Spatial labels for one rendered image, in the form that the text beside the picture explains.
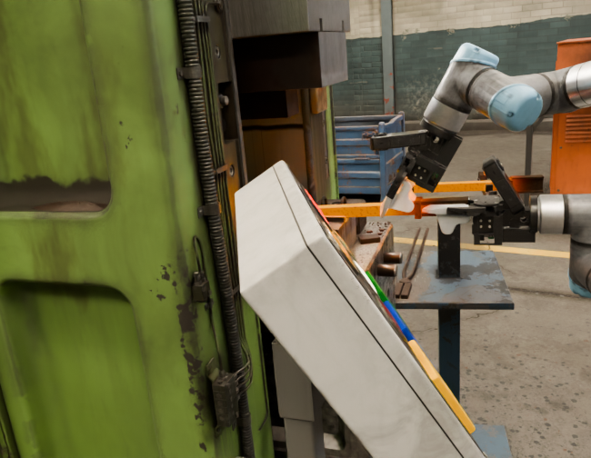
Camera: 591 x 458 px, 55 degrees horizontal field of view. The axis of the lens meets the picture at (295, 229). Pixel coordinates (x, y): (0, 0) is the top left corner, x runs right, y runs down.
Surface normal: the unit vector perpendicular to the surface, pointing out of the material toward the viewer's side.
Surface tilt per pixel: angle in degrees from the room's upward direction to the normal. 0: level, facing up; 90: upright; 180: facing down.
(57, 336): 90
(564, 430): 0
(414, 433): 90
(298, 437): 90
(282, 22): 90
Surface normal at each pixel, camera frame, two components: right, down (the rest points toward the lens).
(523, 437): -0.08, -0.95
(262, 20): -0.32, 0.31
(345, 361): 0.11, 0.29
